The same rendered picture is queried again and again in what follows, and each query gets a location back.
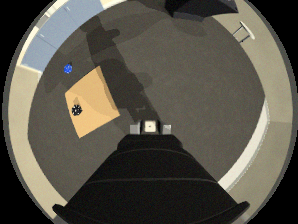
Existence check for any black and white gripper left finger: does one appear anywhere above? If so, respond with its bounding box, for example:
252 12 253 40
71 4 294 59
130 120 143 134

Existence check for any tan square mat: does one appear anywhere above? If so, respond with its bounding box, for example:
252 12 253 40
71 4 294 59
65 66 120 138

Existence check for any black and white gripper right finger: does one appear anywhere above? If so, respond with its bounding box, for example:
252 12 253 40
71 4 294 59
157 120 171 134

